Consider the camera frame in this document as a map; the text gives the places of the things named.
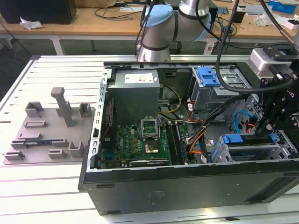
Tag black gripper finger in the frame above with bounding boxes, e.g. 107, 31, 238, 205
267, 112, 299, 140
255, 78, 281, 137

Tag blue wire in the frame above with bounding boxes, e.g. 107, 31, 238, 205
233, 109, 249, 134

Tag grey parts rack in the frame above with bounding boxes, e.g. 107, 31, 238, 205
2, 86, 97, 166

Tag CPU socket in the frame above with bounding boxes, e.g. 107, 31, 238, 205
143, 139, 159, 154

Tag disk power wire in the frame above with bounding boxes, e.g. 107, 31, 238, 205
244, 115, 257, 135

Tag grey metal disk bay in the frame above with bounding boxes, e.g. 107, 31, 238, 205
209, 133, 292, 163

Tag small white box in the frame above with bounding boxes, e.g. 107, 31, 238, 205
284, 18, 299, 30

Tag large black box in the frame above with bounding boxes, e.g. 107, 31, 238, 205
0, 0, 77, 25

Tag black waste bin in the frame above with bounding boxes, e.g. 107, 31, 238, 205
169, 41, 182, 56

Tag metal socket cover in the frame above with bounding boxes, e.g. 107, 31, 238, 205
140, 115, 161, 140

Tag green motherboard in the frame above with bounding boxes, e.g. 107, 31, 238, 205
100, 121, 187, 168

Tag grey flat tray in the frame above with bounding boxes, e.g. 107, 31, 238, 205
245, 4, 267, 15

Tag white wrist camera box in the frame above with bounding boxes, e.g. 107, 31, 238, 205
247, 48, 278, 77

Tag black PC case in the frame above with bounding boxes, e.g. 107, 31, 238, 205
77, 61, 299, 217

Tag yellow and black wires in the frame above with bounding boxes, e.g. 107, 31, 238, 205
158, 84, 183, 115

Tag blue cardboard box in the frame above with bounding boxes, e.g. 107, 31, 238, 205
268, 0, 297, 14

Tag grey power supply unit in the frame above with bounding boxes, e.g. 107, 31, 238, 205
107, 70, 162, 124

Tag black RAM slot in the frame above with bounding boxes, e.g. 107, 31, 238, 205
166, 122, 179, 165

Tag orange wire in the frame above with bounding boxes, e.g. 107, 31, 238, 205
189, 134, 206, 154

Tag clear plastic bag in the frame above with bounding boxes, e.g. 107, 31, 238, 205
254, 11, 281, 26

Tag small black box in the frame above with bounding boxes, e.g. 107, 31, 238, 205
233, 10, 245, 23

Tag wooden desk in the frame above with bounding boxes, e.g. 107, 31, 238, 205
207, 0, 299, 53
0, 4, 145, 56

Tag black cable copper sleeve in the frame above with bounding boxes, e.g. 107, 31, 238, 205
260, 0, 295, 44

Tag black graphics card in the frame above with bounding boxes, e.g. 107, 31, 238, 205
128, 158, 170, 167

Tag crumpled white paper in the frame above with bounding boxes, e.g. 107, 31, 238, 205
19, 15, 44, 30

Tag hard disk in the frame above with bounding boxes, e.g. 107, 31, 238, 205
211, 133, 278, 162

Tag blue drive latch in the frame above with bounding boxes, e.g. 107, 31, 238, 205
197, 67, 222, 87

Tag grey optical drive cage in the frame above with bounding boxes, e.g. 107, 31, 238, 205
189, 66, 253, 117

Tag black camera cable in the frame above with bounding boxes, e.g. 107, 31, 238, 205
216, 0, 297, 93

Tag black cable bundle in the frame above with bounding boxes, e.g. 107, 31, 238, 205
186, 93, 248, 144

